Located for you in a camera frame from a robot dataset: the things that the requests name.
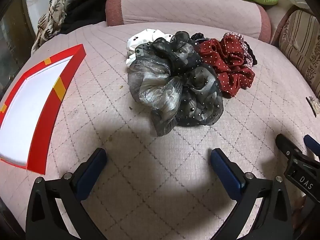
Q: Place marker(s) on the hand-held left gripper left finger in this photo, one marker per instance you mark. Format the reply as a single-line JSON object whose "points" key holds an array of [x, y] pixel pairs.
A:
{"points": [[93, 166]]}

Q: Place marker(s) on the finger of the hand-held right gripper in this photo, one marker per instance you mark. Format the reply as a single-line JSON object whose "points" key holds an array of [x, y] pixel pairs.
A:
{"points": [[312, 143], [285, 145]]}

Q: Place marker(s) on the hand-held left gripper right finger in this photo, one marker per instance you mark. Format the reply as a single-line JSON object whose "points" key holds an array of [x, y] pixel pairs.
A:
{"points": [[225, 167]]}

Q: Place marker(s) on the red cardboard box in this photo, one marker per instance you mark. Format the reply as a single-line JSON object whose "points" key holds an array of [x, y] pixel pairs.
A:
{"points": [[30, 105]]}

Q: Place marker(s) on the red white-dotted scrunchie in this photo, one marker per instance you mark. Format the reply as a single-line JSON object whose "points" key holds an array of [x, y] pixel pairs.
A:
{"points": [[225, 62]]}

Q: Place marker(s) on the grey black organza scrunchie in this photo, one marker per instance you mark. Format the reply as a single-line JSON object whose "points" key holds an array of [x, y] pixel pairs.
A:
{"points": [[162, 80]]}

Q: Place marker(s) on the red white plaid scrunchie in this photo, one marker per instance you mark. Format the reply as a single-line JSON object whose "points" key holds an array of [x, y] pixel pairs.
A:
{"points": [[238, 36]]}

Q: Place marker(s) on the white black-dotted scrunchie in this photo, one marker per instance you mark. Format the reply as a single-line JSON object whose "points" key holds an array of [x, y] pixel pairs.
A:
{"points": [[142, 38]]}

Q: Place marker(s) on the small gold hair clip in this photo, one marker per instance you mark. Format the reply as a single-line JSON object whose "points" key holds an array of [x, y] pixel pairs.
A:
{"points": [[313, 103]]}

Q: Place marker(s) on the striped beige cushion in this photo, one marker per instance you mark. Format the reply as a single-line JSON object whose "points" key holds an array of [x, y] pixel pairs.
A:
{"points": [[300, 37]]}

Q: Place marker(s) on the black cloth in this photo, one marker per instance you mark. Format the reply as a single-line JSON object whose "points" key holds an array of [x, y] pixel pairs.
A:
{"points": [[82, 12]]}

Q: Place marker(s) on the beige leaf-print cloth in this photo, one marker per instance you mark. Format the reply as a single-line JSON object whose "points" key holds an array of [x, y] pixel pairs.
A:
{"points": [[50, 17]]}

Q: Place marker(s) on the wooden glass-door cabinet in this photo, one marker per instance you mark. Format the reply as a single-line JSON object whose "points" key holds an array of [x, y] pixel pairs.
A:
{"points": [[12, 30]]}

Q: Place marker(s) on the pink bolster pillow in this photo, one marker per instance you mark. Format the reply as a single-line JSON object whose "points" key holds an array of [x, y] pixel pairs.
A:
{"points": [[187, 12]]}

